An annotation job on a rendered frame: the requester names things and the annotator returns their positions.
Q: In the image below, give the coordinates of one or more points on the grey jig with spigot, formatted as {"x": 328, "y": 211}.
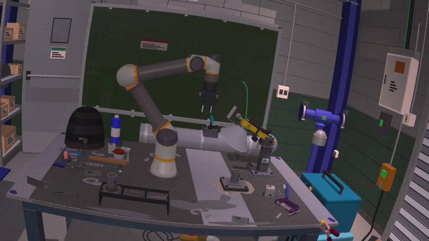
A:
{"x": 234, "y": 185}

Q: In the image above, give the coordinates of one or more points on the black damper housing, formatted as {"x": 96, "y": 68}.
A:
{"x": 210, "y": 133}

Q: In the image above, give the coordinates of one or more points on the purple c-clamp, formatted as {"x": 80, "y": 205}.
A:
{"x": 285, "y": 202}

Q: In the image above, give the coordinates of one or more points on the orange pendant control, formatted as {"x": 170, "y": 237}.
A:
{"x": 386, "y": 177}

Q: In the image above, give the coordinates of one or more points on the red white screen sign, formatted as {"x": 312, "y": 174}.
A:
{"x": 154, "y": 44}

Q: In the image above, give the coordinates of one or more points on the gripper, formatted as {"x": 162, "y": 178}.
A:
{"x": 210, "y": 88}

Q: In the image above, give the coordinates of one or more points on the grey cone extraction hood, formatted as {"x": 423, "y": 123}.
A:
{"x": 234, "y": 139}

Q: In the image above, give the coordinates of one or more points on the grey shelf unit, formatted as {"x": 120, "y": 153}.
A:
{"x": 13, "y": 78}

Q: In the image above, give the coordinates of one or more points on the green white door sign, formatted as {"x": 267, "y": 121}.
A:
{"x": 58, "y": 52}

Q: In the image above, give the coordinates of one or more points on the grey extraction duct pipe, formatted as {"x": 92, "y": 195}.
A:
{"x": 187, "y": 139}

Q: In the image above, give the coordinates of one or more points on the blue white spray can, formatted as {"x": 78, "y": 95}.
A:
{"x": 116, "y": 129}

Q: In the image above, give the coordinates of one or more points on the grey flat metal strip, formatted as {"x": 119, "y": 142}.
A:
{"x": 63, "y": 194}

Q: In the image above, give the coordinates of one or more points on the small grey metal plate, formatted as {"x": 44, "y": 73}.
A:
{"x": 98, "y": 153}

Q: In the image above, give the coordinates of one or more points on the pink cone on black base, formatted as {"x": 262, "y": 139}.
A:
{"x": 66, "y": 155}

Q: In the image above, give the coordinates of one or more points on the grey wall conduit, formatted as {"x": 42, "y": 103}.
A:
{"x": 290, "y": 43}

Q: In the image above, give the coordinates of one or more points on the blue red hand tool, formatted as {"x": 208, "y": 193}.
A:
{"x": 76, "y": 152}

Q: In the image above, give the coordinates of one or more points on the white wall socket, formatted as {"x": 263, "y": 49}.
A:
{"x": 282, "y": 91}

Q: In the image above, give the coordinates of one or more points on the black cooling rack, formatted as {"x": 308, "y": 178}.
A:
{"x": 134, "y": 193}

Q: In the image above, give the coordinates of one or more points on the blue steel column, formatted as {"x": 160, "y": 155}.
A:
{"x": 345, "y": 67}

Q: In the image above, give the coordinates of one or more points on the small white column box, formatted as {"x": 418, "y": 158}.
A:
{"x": 335, "y": 153}

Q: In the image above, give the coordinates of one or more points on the teal damper lever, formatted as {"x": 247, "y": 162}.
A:
{"x": 211, "y": 120}

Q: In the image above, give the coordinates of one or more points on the grey dome lamp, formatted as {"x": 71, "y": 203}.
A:
{"x": 319, "y": 138}

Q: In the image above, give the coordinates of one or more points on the white box with green lights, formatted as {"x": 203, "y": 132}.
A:
{"x": 409, "y": 119}

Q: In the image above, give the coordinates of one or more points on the grey roller shutter door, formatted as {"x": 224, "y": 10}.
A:
{"x": 415, "y": 207}

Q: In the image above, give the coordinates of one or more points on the black welding helmet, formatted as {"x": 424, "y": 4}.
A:
{"x": 84, "y": 129}

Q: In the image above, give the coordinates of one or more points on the dark grey hood stand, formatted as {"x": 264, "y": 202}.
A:
{"x": 264, "y": 155}

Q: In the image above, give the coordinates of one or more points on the green welding screen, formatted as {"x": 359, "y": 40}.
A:
{"x": 167, "y": 37}

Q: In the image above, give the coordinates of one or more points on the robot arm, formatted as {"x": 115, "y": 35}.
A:
{"x": 150, "y": 110}

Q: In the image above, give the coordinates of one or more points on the teal welding machine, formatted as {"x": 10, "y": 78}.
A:
{"x": 331, "y": 201}

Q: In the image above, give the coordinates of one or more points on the grey metal angle piece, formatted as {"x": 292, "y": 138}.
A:
{"x": 37, "y": 183}

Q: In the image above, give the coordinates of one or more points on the large brown cardboard box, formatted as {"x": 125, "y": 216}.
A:
{"x": 8, "y": 138}

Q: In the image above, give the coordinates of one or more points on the white box with grey mark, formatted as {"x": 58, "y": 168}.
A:
{"x": 269, "y": 190}

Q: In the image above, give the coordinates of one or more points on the grey electrical cabinet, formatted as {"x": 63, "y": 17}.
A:
{"x": 399, "y": 83}

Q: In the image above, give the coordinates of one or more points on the black box with green button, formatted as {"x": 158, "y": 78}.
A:
{"x": 384, "y": 124}

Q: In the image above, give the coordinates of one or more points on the blue grinder pedestal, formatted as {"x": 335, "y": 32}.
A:
{"x": 315, "y": 154}

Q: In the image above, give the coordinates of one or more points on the blue bench grinder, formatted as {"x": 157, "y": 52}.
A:
{"x": 320, "y": 115}

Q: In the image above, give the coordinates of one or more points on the yellow object under bench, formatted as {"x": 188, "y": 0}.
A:
{"x": 192, "y": 238}

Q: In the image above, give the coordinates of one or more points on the grey flanged tube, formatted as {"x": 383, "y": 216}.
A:
{"x": 111, "y": 181}

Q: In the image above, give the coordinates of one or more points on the grey door with window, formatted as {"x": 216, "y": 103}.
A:
{"x": 50, "y": 100}

